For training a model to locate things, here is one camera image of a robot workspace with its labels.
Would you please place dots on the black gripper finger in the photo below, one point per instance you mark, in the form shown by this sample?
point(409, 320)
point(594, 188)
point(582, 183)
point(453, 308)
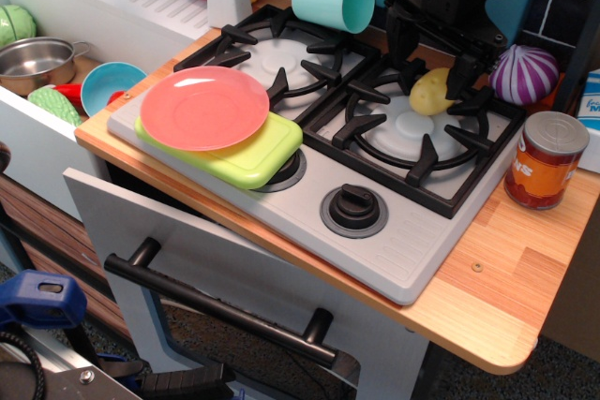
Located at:
point(466, 69)
point(401, 32)

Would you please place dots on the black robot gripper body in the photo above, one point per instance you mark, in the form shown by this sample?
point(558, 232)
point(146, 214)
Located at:
point(458, 25)

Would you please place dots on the yellow toy potato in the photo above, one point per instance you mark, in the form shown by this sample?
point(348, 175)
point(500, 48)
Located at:
point(429, 94)

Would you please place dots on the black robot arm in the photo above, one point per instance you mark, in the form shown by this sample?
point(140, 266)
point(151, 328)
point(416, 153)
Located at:
point(461, 26)

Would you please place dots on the pink plastic plate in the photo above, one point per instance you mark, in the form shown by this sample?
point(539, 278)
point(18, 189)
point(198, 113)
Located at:
point(204, 108)

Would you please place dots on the purple striped toy onion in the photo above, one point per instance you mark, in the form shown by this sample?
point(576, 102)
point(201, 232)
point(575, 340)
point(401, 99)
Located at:
point(524, 75)

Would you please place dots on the teal plastic cup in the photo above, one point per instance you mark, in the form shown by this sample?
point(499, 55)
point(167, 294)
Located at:
point(352, 16)

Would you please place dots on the black left burner grate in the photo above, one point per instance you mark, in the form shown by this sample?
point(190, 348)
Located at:
point(298, 63)

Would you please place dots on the orange toy soup can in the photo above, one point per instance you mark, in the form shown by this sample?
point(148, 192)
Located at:
point(547, 156)

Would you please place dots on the white blue milk carton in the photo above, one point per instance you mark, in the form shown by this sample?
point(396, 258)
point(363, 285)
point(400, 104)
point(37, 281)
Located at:
point(588, 115)

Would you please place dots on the grey toy stovetop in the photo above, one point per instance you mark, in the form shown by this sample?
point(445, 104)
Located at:
point(397, 262)

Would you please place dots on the black left stove knob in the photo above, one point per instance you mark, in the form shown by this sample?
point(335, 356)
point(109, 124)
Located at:
point(288, 175)

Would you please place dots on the black stove knob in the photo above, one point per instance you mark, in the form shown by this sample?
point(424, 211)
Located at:
point(288, 175)
point(354, 211)

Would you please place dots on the black right stove knob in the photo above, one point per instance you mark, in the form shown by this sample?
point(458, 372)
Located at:
point(354, 211)

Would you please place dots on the lime green cutting board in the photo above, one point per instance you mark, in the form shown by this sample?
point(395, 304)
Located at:
point(229, 151)

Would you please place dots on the white toy sink unit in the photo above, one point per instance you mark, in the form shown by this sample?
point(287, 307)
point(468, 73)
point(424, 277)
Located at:
point(144, 33)

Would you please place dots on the blue plastic bowl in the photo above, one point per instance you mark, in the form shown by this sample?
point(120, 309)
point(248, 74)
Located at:
point(102, 82)

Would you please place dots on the red toy pepper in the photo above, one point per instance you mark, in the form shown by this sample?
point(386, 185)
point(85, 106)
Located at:
point(72, 91)

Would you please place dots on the white oven door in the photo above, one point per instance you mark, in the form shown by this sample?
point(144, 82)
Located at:
point(378, 357)

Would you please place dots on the green toy cucumber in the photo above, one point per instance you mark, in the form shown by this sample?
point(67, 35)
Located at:
point(56, 104)

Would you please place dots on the small steel pot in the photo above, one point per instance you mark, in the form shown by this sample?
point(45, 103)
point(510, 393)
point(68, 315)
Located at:
point(31, 63)

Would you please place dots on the green toy cabbage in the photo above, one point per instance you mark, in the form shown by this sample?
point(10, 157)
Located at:
point(16, 23)

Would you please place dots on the blue clamp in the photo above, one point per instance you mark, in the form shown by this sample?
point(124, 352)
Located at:
point(42, 300)

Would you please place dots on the black oven door handle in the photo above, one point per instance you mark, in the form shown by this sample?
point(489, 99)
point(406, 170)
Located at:
point(308, 344)

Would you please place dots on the black clamp handle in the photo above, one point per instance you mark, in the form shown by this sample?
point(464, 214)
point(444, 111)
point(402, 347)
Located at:
point(207, 382)

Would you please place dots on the aluminium bracket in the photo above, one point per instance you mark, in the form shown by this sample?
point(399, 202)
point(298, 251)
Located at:
point(85, 383)

